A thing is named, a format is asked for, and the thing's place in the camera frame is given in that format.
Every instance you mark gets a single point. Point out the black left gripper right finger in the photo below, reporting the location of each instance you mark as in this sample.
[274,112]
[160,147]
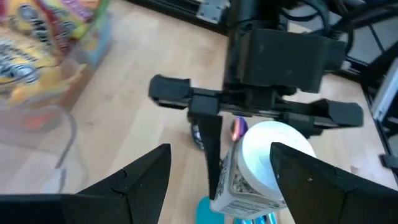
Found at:
[311,196]

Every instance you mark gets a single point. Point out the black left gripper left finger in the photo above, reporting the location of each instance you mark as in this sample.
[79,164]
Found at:
[140,189]

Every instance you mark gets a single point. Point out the orange ramen packet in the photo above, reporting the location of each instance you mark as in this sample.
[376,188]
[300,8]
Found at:
[40,119]

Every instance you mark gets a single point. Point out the teal plastic spoon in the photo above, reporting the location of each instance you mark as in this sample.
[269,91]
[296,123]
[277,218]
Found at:
[208,213]

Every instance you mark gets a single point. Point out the green pink ramen packet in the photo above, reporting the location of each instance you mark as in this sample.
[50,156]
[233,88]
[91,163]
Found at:
[90,15]

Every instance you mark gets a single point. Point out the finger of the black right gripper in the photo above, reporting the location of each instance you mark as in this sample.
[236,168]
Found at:
[213,146]
[311,130]

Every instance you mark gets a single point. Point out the purple bowl iridescent spoon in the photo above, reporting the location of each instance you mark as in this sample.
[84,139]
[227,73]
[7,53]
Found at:
[238,129]

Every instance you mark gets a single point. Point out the clear plastic bin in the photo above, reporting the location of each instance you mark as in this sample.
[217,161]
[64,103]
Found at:
[37,149]
[71,71]

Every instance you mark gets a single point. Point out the yellow ramen packet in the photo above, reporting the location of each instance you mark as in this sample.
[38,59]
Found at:
[21,62]

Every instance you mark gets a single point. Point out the dark metal spoon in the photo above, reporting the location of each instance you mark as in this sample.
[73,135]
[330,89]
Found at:
[197,137]

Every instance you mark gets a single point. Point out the white lid spice jar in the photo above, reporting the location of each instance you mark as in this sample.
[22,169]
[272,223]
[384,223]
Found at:
[261,149]

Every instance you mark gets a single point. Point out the blue yellow food packet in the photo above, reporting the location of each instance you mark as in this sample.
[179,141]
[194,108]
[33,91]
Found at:
[99,46]

